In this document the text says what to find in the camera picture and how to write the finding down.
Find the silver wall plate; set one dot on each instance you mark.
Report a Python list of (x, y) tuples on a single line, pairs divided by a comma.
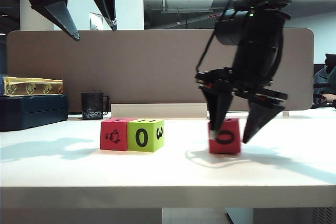
[(95, 22)]

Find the red foam block T 4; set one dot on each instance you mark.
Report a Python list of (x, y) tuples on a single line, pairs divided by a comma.
[(114, 136)]

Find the brown desk divider panel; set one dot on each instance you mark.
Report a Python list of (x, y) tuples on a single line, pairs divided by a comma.
[(131, 69)]

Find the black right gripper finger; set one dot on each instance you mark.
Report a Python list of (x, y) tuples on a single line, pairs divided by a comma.
[(260, 119), (219, 108)]

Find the grey perforated cabinet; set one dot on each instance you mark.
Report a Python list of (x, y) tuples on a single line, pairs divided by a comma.
[(294, 216)]

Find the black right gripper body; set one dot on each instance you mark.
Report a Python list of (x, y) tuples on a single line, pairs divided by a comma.
[(223, 81)]

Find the red foam block O U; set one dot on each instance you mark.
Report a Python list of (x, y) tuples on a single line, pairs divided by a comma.
[(228, 140)]

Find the dark blue plastic case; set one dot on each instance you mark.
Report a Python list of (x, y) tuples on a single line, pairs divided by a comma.
[(31, 112)]

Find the green foam block 0 3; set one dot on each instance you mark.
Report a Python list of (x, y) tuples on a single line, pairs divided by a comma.
[(143, 136)]

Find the white divider foot bracket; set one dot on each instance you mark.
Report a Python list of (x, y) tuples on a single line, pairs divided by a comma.
[(285, 114)]

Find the blue lidded toy box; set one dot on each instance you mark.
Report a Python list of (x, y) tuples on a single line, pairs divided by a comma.
[(31, 87)]

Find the black glass mug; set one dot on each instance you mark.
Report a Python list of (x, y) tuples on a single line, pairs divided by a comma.
[(91, 106)]

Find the person in dark clothing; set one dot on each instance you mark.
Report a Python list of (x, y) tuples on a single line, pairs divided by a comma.
[(326, 82)]

